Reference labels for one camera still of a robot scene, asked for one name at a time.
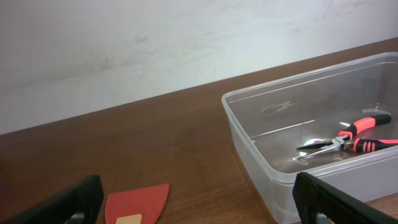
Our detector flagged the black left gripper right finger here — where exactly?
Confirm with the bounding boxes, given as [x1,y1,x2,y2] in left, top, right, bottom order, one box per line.
[292,172,397,224]

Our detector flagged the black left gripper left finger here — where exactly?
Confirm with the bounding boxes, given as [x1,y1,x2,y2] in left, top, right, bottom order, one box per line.
[2,175,104,224]

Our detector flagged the orange black long-nose pliers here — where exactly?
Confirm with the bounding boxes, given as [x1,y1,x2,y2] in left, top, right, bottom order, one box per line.
[297,114,397,158]

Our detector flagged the clear plastic container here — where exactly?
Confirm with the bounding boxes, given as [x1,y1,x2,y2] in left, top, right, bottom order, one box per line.
[222,52,397,223]

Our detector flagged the orange scraper with wooden handle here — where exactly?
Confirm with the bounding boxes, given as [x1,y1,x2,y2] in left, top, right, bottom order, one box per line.
[104,184,170,224]

